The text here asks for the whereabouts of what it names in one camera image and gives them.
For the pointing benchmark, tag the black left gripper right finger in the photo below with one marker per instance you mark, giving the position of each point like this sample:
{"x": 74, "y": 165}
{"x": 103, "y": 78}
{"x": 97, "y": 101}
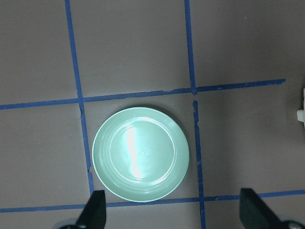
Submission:
{"x": 254, "y": 213}

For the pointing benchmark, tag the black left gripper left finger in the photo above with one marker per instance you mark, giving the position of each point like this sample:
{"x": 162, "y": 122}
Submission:
{"x": 93, "y": 215}

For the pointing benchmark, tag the white rice cooker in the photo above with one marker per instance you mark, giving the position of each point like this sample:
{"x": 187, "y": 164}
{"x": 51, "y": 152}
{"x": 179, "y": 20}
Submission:
{"x": 301, "y": 113}

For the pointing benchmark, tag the lower horizontal blue tape strip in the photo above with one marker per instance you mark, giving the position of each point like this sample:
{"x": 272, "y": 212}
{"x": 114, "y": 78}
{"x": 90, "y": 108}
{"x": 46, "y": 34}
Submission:
{"x": 157, "y": 202}

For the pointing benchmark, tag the horizontal blue tape strip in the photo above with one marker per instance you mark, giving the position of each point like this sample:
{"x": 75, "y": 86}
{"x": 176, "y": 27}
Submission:
{"x": 200, "y": 89}
{"x": 157, "y": 202}

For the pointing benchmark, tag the long blue tape strip right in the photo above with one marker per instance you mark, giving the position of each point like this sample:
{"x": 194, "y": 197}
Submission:
{"x": 189, "y": 38}

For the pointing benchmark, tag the long blue tape strip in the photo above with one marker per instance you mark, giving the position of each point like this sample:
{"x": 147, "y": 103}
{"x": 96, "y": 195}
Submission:
{"x": 79, "y": 94}
{"x": 189, "y": 38}

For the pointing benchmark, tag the light green round plate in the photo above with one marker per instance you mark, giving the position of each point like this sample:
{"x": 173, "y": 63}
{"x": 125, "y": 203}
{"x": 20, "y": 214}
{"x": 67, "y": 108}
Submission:
{"x": 140, "y": 154}

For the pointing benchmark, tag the upper horizontal blue tape strip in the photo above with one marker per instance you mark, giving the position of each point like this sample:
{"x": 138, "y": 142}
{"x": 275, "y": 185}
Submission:
{"x": 200, "y": 89}

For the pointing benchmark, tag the long blue tape strip left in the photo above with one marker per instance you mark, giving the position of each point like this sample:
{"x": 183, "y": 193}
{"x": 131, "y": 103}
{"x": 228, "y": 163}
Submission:
{"x": 79, "y": 94}

